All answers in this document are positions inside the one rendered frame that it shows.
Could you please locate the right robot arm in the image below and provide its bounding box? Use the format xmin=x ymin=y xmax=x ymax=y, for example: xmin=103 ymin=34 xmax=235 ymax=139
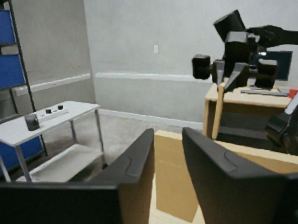
xmin=213 ymin=9 xmax=298 ymax=155

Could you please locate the tan wooden board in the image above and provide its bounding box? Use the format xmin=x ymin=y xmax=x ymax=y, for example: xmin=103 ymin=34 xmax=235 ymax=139
xmin=154 ymin=130 xmax=298 ymax=224

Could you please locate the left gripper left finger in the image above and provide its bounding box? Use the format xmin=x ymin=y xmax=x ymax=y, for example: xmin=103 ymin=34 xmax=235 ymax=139
xmin=0 ymin=128 xmax=155 ymax=224

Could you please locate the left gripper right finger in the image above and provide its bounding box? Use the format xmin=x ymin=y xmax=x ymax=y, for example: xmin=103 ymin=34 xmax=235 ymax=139
xmin=182 ymin=127 xmax=298 ymax=224

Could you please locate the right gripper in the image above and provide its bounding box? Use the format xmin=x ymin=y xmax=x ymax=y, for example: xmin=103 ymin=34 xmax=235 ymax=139
xmin=192 ymin=54 xmax=279 ymax=94

